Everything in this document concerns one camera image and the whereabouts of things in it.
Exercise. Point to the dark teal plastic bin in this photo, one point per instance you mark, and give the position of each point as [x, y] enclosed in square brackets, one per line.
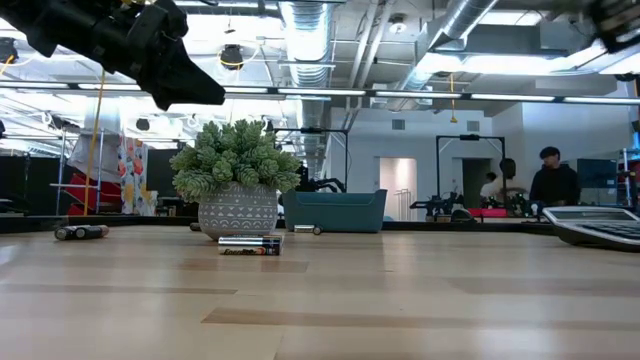
[335, 212]

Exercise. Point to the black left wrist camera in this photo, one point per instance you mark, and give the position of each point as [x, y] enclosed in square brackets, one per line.
[170, 17]

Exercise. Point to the dark wall monitor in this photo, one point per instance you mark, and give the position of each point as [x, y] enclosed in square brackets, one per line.
[597, 173]

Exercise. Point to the small black AAA battery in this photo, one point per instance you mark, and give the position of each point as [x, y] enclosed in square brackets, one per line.
[307, 229]

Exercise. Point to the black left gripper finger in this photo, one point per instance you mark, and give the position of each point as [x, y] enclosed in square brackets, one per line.
[185, 85]

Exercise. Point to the silver spiral ventilation duct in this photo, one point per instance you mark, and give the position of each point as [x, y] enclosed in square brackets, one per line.
[462, 20]
[307, 45]

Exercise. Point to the black background stand frame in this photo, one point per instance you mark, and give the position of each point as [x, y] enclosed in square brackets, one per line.
[470, 137]

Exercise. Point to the red box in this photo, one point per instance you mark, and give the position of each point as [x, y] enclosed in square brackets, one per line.
[487, 213]

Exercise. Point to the red board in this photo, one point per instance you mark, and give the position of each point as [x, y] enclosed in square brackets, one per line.
[95, 192]

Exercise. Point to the long ceiling light bar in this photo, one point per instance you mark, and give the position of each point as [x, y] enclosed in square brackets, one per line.
[320, 92]

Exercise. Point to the artificial succulent in grey pot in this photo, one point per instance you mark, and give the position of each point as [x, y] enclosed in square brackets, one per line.
[235, 165]

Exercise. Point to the colourful patterned banner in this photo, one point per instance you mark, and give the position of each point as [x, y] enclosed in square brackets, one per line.
[132, 175]

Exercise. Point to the person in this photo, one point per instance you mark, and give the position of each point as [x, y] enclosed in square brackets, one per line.
[554, 182]
[489, 187]

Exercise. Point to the black metal table frame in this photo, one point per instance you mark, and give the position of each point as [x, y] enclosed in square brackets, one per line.
[125, 221]

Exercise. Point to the black ceiling dome camera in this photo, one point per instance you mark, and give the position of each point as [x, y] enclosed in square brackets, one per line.
[231, 56]

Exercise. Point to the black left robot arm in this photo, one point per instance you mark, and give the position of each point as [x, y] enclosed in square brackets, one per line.
[50, 25]

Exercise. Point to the grey desk calculator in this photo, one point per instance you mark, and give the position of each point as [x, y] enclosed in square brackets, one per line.
[590, 225]

